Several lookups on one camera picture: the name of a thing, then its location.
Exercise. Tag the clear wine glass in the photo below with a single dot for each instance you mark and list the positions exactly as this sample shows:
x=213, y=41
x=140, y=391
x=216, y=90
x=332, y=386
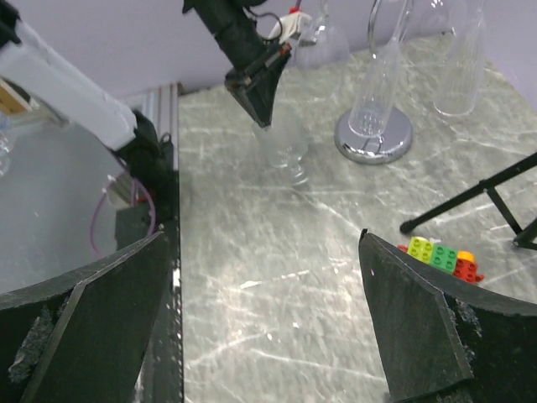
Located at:
x=462, y=72

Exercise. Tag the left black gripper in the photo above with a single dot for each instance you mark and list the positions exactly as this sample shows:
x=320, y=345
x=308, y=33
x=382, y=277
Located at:
x=254, y=86

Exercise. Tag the chrome wine glass rack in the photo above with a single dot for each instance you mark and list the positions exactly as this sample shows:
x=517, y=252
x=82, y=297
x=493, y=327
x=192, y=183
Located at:
x=397, y=138

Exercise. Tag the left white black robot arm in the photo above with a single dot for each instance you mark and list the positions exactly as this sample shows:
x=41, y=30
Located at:
x=127, y=47

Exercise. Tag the black perforated music stand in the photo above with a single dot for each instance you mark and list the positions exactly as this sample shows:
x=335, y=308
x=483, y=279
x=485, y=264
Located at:
x=524, y=238

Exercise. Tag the cardboard boxes outside cell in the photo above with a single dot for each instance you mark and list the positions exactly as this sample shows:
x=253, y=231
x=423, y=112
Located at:
x=14, y=99

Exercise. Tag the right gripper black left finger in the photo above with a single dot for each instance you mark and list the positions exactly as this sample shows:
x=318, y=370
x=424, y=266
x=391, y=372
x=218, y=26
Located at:
x=82, y=336

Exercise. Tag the colourful lego toy car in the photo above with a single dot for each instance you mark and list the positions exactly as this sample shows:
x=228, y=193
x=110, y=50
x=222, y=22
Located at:
x=460, y=263

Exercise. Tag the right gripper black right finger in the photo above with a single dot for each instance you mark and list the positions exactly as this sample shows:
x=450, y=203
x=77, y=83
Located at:
x=441, y=339

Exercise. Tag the clear flute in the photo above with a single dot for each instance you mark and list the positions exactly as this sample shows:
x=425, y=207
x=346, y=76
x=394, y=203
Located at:
x=375, y=96

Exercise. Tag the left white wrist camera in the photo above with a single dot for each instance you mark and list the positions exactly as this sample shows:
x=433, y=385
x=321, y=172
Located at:
x=291, y=25

